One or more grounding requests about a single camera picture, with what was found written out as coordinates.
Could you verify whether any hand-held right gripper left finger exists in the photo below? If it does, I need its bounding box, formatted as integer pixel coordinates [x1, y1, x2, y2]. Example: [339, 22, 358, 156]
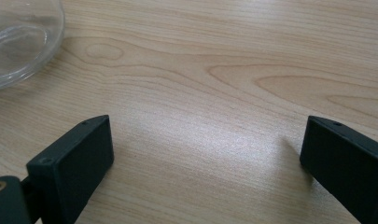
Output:
[21, 114, 115, 224]

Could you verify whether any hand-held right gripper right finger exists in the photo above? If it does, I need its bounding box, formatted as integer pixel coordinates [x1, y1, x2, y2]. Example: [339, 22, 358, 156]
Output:
[299, 115, 378, 224]

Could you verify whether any clear glass bowl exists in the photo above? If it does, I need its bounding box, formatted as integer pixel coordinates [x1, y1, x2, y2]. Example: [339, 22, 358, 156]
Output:
[0, 0, 66, 92]

